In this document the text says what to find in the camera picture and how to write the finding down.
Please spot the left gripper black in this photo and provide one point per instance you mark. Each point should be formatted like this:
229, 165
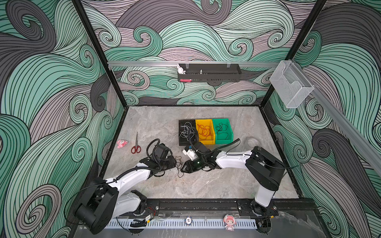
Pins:
172, 163

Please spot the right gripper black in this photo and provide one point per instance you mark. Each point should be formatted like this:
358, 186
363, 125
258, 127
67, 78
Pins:
189, 168

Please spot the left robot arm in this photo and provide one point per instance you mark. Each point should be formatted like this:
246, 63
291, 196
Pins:
106, 199

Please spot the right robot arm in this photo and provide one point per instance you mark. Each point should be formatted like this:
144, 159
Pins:
266, 168

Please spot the black storage bin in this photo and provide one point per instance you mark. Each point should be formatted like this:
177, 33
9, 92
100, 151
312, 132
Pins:
186, 129

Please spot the yellow storage bin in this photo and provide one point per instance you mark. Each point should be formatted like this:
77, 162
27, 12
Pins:
206, 133

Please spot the green storage bin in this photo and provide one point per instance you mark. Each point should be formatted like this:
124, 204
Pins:
223, 131

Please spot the pink toy figurine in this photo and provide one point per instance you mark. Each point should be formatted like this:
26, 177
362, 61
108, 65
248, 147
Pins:
121, 143

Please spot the round badge button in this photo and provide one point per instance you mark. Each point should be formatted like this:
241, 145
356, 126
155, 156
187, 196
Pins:
188, 220

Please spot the pink doll figurine front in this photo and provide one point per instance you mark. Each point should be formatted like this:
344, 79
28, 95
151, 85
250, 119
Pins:
229, 222

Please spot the white rabbit figurine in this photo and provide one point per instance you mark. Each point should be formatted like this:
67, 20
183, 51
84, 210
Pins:
180, 70

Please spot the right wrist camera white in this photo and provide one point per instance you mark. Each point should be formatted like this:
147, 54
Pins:
188, 151

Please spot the red handled scissors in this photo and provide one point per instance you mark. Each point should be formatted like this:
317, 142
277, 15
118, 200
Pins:
136, 149

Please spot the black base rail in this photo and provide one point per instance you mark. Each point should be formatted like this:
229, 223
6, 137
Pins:
244, 207

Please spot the white slotted cable duct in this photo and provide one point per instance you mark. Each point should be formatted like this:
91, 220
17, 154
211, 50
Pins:
196, 223

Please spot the black wall shelf tray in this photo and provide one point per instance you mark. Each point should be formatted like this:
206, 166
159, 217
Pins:
214, 74

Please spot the aluminium wall rail back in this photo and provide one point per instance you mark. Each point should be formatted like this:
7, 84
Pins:
150, 63

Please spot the aluminium wall rail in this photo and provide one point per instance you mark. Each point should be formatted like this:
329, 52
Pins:
150, 63
337, 104

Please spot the clear acrylic wall box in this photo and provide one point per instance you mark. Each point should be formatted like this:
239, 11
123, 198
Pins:
291, 84

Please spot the aluminium wall rail right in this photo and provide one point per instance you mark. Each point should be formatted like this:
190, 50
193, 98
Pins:
337, 104

